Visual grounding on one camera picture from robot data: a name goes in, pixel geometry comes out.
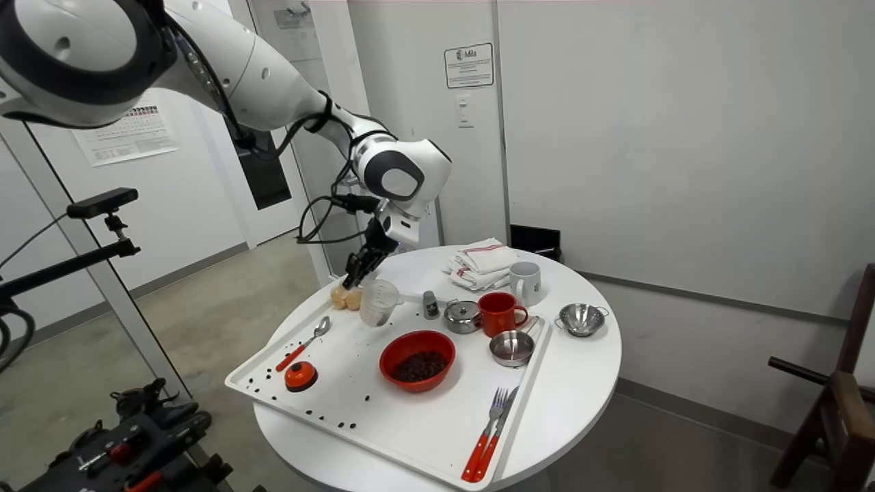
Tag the small steel bowl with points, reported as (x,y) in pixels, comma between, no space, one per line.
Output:
(511,347)

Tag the white plastic tray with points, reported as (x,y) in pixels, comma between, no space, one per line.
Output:
(426,432)

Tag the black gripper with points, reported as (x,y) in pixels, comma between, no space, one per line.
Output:
(383,236)

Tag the steel salt shaker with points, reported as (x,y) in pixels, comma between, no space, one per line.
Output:
(431,303)

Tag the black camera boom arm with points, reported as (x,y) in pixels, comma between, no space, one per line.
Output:
(41,276)

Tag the wooden chair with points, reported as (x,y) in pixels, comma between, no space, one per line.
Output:
(842,417)

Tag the red handled spoon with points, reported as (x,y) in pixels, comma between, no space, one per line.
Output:
(320,328)

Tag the black camera on stand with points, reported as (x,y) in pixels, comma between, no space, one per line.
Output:
(102,204)

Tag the wall sign plaque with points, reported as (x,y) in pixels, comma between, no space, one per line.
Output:
(467,66)

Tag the steel bowl on table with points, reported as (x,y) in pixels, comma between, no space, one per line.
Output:
(581,320)

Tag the red handled fork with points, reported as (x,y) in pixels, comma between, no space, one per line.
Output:
(478,458)

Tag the red bowl with beans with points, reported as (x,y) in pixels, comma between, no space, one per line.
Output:
(417,362)

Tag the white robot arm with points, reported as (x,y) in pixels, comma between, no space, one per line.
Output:
(86,63)

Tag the black box on floor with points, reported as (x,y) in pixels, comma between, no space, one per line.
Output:
(536,238)

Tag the small steel lidded dish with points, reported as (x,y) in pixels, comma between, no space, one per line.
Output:
(459,316)

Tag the small orange lid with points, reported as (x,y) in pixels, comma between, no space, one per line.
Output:
(298,374)

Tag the red mug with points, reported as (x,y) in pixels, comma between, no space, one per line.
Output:
(502,312)

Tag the white red striped cloth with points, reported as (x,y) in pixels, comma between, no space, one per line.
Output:
(483,265)

